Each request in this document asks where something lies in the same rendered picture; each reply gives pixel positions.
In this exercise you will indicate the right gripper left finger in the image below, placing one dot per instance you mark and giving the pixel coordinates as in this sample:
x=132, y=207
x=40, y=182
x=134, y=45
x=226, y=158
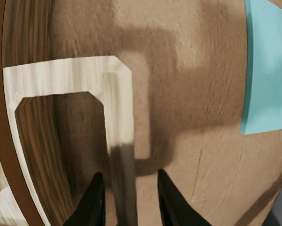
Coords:
x=91, y=206

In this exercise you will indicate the wooden maze board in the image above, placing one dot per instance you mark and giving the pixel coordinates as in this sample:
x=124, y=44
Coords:
x=26, y=194

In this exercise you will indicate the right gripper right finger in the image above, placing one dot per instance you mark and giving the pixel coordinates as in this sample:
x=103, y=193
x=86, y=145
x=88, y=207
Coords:
x=173, y=205

